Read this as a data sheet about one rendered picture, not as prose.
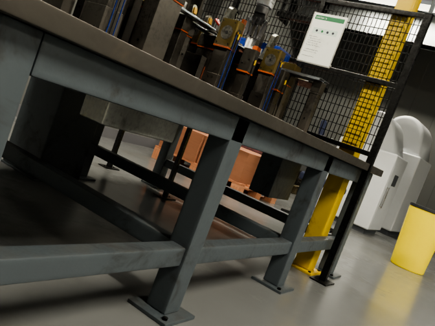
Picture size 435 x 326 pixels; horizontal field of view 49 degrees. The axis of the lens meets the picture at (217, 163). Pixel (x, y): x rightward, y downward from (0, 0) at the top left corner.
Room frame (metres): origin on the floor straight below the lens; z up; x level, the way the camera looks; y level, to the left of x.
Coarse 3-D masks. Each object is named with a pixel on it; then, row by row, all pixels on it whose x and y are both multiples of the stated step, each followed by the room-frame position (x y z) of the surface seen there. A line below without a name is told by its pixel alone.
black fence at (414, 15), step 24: (216, 0) 3.39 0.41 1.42; (240, 0) 3.28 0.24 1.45; (312, 0) 2.97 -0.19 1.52; (336, 0) 2.88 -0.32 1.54; (216, 24) 3.35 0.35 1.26; (384, 24) 2.71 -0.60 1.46; (408, 24) 2.64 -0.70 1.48; (384, 48) 2.68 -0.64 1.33; (408, 48) 2.61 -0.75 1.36; (336, 72) 2.79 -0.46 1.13; (384, 72) 2.65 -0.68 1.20; (408, 72) 2.57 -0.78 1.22; (360, 96) 2.70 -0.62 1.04; (384, 96) 2.63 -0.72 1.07; (360, 120) 2.67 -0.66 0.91; (384, 120) 2.58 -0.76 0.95; (336, 144) 2.70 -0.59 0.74; (360, 144) 2.64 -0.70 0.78; (360, 192) 2.57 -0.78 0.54; (336, 240) 2.58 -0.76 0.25
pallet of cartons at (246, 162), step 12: (192, 132) 5.02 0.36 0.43; (180, 144) 5.09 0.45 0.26; (192, 144) 4.98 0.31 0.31; (204, 144) 4.92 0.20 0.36; (156, 156) 5.24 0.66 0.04; (192, 156) 4.95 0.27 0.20; (240, 156) 4.64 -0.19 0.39; (252, 156) 4.65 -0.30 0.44; (192, 168) 4.92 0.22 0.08; (240, 168) 4.61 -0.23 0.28; (252, 168) 4.72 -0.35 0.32; (228, 180) 5.51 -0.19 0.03; (240, 180) 4.61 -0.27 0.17; (252, 192) 4.89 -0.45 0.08
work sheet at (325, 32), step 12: (312, 24) 2.93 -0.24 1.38; (324, 24) 2.89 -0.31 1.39; (336, 24) 2.85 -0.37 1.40; (312, 36) 2.91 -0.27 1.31; (324, 36) 2.87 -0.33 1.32; (336, 36) 2.83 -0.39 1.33; (312, 48) 2.90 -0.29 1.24; (324, 48) 2.86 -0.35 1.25; (336, 48) 2.82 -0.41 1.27; (300, 60) 2.92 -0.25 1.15; (312, 60) 2.88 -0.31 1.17; (324, 60) 2.84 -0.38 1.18
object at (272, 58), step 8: (272, 48) 2.30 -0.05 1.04; (264, 56) 2.32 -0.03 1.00; (272, 56) 2.29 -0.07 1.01; (280, 56) 2.28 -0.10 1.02; (264, 64) 2.31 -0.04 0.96; (272, 64) 2.28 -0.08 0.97; (280, 64) 2.30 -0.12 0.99; (264, 72) 2.30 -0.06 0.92; (272, 72) 2.28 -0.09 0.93; (256, 80) 2.32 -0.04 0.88; (264, 80) 2.30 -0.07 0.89; (272, 80) 2.30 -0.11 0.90; (256, 88) 2.31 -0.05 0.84; (264, 88) 2.29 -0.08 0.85; (272, 88) 2.30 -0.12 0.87; (256, 96) 2.30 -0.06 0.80; (264, 96) 2.29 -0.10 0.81; (256, 104) 2.29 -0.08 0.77; (264, 104) 2.29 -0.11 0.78
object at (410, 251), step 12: (408, 216) 4.20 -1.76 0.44; (420, 216) 4.10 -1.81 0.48; (432, 216) 4.06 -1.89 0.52; (408, 228) 4.15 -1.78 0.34; (420, 228) 4.08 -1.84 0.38; (432, 228) 4.06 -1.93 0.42; (408, 240) 4.12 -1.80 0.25; (420, 240) 4.07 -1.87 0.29; (432, 240) 4.07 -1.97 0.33; (396, 252) 4.19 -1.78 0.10; (408, 252) 4.10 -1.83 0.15; (420, 252) 4.07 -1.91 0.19; (432, 252) 4.11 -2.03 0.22; (396, 264) 4.15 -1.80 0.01; (408, 264) 4.09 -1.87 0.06; (420, 264) 4.08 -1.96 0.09
